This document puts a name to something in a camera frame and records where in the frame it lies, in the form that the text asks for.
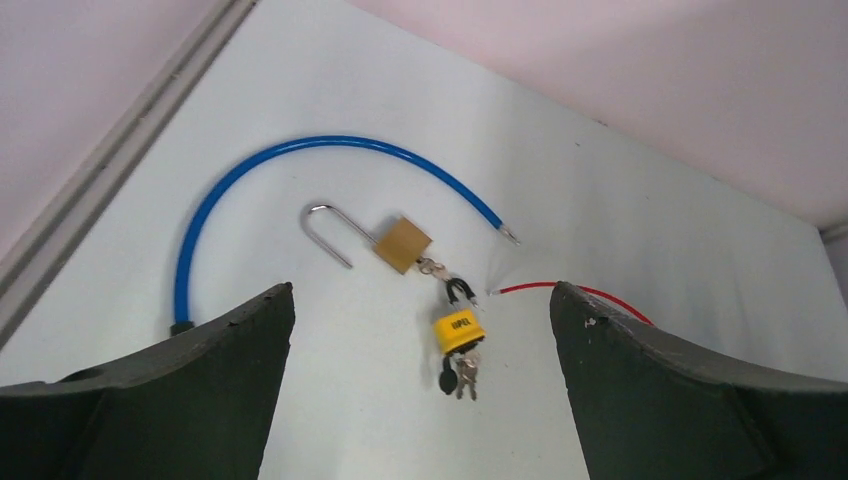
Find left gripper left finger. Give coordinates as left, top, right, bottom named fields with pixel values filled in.
left=1, top=283, right=295, bottom=479

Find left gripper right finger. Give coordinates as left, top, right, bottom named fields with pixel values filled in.
left=550, top=291, right=847, bottom=479

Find red cable padlock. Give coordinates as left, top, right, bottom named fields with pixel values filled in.
left=487, top=281, right=656, bottom=327

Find silver key pair front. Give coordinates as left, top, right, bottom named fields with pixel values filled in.
left=455, top=350, right=481, bottom=401

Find yellow black padlock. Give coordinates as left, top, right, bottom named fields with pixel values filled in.
left=432, top=278, right=486, bottom=395

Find brass padlock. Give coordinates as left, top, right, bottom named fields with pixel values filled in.
left=299, top=203, right=433, bottom=274

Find brass padlock keys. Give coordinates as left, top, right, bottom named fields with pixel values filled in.
left=416, top=257, right=453, bottom=282

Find blue cable lock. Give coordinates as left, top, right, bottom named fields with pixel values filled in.
left=169, top=135, right=522, bottom=338

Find left aluminium frame post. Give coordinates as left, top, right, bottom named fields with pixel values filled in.
left=1, top=0, right=256, bottom=344

